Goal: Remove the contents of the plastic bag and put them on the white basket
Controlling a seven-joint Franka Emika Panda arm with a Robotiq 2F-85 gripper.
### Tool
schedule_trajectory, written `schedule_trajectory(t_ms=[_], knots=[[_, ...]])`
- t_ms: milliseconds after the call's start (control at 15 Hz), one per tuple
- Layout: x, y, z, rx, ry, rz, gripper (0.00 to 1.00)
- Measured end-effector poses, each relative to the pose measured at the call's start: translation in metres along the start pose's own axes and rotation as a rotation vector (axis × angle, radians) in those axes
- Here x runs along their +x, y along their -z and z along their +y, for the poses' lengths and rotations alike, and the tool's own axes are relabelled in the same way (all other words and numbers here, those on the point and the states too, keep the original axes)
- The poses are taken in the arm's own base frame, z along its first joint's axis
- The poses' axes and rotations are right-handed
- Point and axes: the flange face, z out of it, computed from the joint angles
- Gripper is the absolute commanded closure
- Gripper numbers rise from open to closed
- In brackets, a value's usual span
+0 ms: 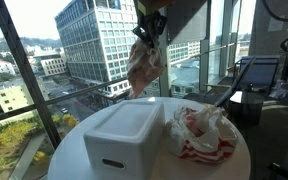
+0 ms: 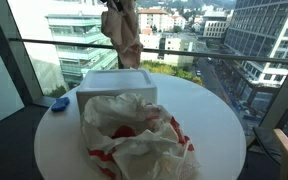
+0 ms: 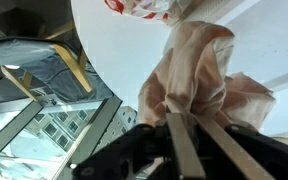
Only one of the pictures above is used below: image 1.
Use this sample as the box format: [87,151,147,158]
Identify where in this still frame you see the dark window frame post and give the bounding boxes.
[157,6,172,98]
[0,0,62,150]

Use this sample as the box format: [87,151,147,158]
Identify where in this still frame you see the white red plastic bag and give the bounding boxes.
[165,103,239,165]

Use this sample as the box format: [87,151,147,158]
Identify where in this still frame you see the white paper sheet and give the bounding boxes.
[267,14,287,33]

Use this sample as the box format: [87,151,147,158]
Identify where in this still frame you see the wooden frame dark lounge chair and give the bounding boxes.
[183,55,282,111]

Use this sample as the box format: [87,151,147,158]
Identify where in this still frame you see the thick black cable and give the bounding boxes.
[261,0,288,23]

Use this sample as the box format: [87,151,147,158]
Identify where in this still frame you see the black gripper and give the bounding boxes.
[132,10,168,48]

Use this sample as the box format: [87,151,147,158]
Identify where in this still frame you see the pink cloth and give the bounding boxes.
[126,38,167,99]

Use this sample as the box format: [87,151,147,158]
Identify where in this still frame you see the grey window handrail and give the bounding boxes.
[0,76,130,127]

